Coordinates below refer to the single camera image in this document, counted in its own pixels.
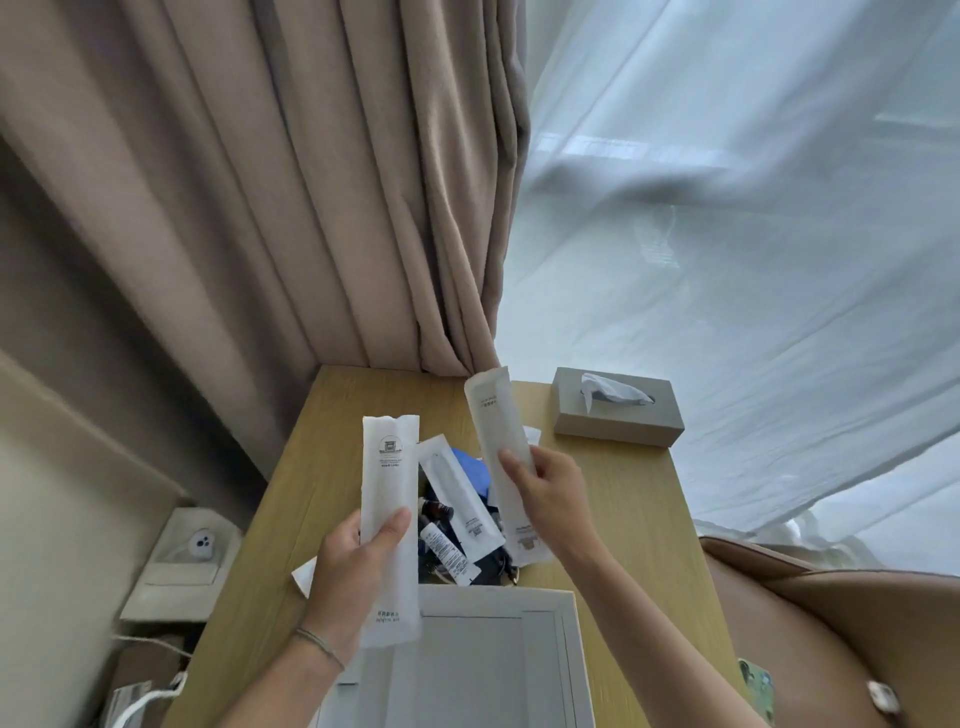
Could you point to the person's right hand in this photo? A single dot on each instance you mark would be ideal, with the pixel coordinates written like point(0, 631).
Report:
point(559, 506)

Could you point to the white paper scrap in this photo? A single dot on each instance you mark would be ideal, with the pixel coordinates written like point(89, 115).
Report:
point(304, 579)

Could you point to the beige curtain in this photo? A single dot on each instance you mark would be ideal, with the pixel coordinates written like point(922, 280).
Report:
point(285, 172)

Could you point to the person's left thumb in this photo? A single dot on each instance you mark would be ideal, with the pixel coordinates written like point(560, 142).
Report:
point(388, 531)

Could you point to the clear-window white toothbrush sachet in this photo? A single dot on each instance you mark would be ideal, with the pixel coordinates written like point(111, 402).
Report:
point(459, 495)

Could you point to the brown leather chair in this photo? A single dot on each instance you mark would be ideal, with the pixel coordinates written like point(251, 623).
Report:
point(840, 637)

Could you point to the person's right forearm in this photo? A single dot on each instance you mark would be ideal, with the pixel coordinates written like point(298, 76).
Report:
point(660, 645)

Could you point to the small tube with white label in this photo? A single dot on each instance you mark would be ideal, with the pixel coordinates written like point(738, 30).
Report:
point(448, 555)

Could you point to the small white camera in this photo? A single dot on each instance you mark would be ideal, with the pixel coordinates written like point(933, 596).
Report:
point(202, 544)

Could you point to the plain white paper sachet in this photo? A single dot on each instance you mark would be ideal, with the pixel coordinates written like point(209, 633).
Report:
point(495, 420)

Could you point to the green patterned card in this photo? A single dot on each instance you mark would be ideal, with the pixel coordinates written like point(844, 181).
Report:
point(756, 690)

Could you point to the white square base pad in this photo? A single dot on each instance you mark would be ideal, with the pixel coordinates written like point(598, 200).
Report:
point(180, 592)

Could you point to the small white packet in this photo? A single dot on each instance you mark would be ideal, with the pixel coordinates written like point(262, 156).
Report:
point(533, 436)

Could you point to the white sachet with square print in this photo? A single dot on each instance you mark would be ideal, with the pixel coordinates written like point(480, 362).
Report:
point(388, 480)

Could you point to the blue plastic packet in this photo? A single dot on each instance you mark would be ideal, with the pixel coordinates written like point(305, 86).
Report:
point(471, 469)

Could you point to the white sheer curtain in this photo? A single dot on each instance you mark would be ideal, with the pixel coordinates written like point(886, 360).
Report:
point(735, 247)

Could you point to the person's left forearm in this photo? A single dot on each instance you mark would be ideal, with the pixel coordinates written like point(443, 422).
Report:
point(289, 686)

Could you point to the small white round object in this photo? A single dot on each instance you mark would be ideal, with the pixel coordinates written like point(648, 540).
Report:
point(883, 697)

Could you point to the grey tissue box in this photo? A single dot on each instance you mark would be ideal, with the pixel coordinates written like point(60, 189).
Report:
point(622, 427)

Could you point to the white tissue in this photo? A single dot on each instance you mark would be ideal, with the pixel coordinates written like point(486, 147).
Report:
point(611, 390)

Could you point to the person's right thumb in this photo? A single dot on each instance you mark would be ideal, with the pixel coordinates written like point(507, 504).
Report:
point(517, 472)

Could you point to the small dark bottle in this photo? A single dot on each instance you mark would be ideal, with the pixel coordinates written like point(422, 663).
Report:
point(436, 511)

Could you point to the person's left hand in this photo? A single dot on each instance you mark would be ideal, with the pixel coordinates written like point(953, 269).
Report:
point(341, 581)

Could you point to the white rectangular tray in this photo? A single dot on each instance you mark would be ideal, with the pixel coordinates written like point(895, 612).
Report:
point(480, 660)

